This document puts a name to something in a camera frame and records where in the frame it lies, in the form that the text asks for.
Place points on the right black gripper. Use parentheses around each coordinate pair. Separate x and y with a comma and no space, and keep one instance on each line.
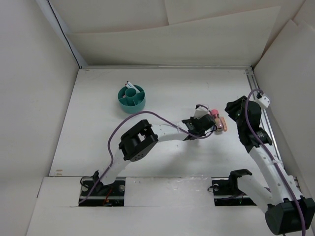
(232,106)

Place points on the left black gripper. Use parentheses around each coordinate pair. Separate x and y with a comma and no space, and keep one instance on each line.
(193,119)

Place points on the orange translucent eraser case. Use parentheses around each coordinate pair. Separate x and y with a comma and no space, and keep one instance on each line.
(224,125)

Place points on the pink capped pencil tube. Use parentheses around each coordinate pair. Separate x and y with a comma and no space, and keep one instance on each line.
(217,119)

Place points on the blue capped white marker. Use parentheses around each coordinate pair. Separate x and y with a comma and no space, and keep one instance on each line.
(135,88)

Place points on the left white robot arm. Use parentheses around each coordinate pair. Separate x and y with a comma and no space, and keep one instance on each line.
(138,141)

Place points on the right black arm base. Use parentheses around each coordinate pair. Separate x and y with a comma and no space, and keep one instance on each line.
(226,192)

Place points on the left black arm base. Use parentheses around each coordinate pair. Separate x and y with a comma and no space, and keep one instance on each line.
(112,195)

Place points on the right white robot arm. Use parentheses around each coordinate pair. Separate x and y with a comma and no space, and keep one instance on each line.
(285,208)

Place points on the teal round organizer container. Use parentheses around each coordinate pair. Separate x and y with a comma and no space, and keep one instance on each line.
(133,102)

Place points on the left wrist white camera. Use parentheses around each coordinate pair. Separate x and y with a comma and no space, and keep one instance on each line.
(200,111)

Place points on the wrist white camera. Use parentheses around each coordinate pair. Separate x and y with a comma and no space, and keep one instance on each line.
(262,100)
(200,111)

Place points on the aluminium rail right side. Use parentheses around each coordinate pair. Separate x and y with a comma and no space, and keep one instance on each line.
(265,134)

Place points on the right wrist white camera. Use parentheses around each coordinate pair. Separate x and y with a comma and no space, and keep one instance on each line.
(262,100)

